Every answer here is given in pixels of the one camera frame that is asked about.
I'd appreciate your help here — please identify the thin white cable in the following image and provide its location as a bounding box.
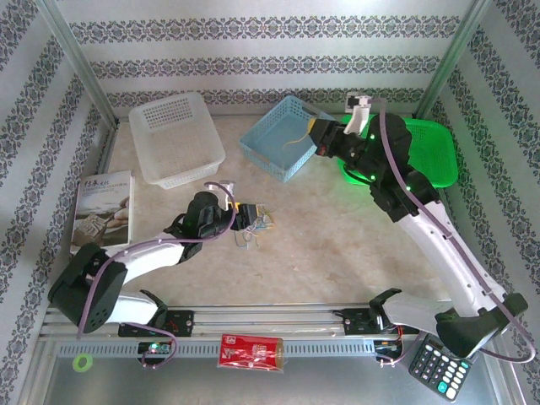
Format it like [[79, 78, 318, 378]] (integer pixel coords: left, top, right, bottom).
[[246, 223, 271, 251]]

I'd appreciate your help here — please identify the thin yellow cable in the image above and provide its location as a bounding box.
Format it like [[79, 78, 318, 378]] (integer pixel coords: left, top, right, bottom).
[[282, 125, 314, 149], [256, 204, 275, 231]]

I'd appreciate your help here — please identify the blue plastic basket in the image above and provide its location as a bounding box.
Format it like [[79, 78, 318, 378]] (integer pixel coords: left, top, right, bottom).
[[239, 94, 337, 183]]

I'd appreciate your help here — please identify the green plastic basket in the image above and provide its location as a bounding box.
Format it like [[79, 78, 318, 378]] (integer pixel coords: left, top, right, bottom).
[[339, 114, 460, 190]]

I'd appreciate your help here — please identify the white plastic basket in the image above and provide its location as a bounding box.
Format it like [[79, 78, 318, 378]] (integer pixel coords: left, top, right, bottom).
[[128, 91, 226, 190]]

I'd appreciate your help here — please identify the book with photo cover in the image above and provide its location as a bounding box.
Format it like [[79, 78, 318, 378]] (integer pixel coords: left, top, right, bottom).
[[70, 170, 135, 256]]

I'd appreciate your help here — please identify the red foil packet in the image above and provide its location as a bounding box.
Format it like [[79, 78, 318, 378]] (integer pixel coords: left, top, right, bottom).
[[217, 333, 286, 375]]

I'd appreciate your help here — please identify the circuit board with LEDs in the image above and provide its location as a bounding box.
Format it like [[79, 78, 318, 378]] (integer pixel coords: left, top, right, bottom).
[[138, 341, 173, 356]]

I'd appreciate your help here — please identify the black wiring board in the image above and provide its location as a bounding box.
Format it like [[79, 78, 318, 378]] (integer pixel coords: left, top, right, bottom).
[[374, 339, 404, 359]]

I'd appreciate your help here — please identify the black calculator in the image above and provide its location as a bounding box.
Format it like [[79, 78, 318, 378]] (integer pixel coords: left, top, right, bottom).
[[408, 332, 473, 402]]

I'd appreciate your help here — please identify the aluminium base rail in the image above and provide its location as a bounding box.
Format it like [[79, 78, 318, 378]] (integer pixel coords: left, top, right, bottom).
[[40, 301, 459, 339]]

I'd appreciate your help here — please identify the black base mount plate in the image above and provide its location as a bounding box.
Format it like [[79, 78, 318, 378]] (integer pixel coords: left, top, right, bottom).
[[332, 307, 423, 338], [117, 310, 196, 338]]

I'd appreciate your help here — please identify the aluminium frame post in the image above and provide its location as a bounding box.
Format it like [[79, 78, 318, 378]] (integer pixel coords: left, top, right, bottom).
[[35, 0, 120, 127], [415, 0, 498, 120]]

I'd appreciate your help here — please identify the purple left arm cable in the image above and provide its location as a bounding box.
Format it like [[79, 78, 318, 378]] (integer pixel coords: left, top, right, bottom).
[[77, 181, 238, 370]]

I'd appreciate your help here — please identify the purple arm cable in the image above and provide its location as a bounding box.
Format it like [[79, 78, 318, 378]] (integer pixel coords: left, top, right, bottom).
[[377, 97, 537, 368], [77, 181, 238, 370]]

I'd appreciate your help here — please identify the grey slotted cable duct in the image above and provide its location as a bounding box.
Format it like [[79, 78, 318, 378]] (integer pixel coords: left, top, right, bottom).
[[57, 339, 381, 359]]

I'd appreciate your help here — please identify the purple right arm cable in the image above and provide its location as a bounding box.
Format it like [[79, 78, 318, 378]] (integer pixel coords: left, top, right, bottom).
[[377, 97, 537, 368]]

